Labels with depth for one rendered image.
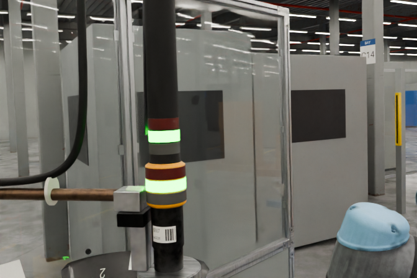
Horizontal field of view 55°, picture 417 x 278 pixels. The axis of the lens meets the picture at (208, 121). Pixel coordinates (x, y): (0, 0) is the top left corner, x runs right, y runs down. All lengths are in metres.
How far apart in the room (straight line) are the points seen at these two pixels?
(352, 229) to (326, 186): 4.19
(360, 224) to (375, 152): 6.58
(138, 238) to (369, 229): 0.27
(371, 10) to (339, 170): 3.20
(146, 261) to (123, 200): 0.07
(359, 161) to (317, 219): 0.87
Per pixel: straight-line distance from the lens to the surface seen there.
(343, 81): 4.82
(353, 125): 4.94
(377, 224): 0.52
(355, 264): 0.54
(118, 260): 0.68
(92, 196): 0.47
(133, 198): 0.44
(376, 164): 7.15
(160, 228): 0.44
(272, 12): 1.82
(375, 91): 7.05
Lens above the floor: 1.65
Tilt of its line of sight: 3 degrees down
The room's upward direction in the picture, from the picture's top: 2 degrees counter-clockwise
